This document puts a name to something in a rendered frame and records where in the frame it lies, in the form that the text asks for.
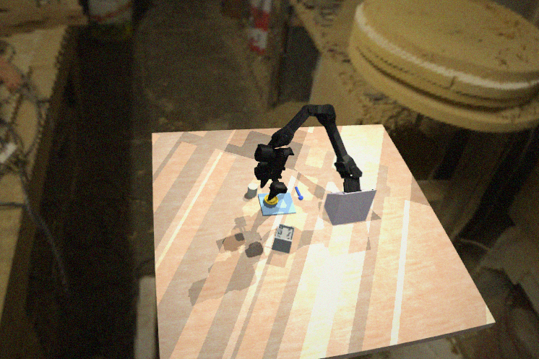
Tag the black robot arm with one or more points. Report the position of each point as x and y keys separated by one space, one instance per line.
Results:
x=345 y=165

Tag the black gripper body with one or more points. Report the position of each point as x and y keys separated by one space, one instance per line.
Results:
x=276 y=186

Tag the light blue rectangular mat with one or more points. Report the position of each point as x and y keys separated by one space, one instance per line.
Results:
x=284 y=206

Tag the yellow plate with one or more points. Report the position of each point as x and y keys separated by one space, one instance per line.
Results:
x=271 y=202

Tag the grey cylinder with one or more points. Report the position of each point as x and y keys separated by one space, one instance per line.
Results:
x=252 y=190

